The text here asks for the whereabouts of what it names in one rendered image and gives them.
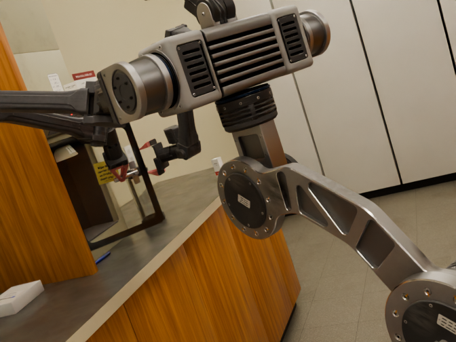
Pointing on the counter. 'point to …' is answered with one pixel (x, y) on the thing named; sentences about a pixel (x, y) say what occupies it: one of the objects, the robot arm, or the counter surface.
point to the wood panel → (34, 203)
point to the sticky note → (103, 173)
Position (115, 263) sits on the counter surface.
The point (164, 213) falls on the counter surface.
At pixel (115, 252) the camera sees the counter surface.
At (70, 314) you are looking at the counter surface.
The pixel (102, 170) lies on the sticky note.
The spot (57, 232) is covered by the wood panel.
